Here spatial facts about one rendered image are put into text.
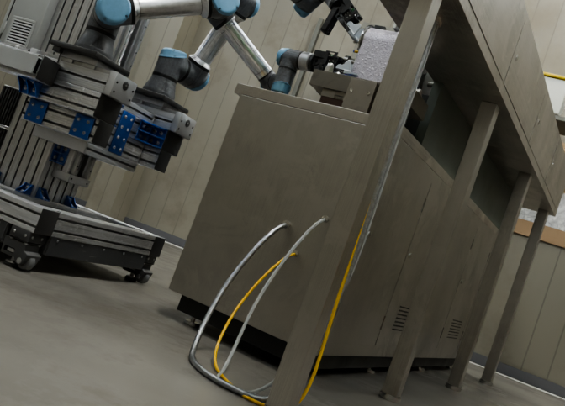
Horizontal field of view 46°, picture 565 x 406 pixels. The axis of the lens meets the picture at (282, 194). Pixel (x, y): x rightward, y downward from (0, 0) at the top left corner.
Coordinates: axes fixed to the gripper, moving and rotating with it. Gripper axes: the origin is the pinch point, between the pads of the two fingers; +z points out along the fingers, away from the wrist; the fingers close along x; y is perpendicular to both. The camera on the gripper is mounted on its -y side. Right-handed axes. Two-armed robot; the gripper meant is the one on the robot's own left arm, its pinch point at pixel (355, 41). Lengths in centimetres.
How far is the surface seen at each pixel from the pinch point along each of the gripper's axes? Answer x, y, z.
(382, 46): -4.4, 7.9, 11.8
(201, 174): 307, -215, -175
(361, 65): -4.4, -2.7, 12.8
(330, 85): -24.1, -14.2, 23.6
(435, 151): 14, 2, 52
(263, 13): 308, -81, -285
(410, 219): 13, -19, 70
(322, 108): -30.2, -19.8, 33.0
